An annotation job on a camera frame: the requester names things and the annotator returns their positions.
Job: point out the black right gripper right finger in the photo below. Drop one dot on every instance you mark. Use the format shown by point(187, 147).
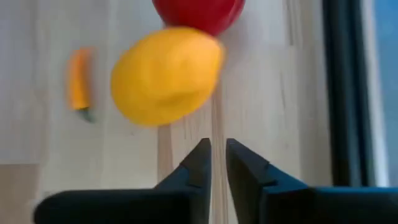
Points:
point(311, 208)

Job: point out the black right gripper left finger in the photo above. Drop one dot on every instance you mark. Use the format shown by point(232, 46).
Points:
point(140, 208)

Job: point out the small orange pepper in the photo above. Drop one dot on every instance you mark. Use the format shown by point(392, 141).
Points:
point(79, 81)

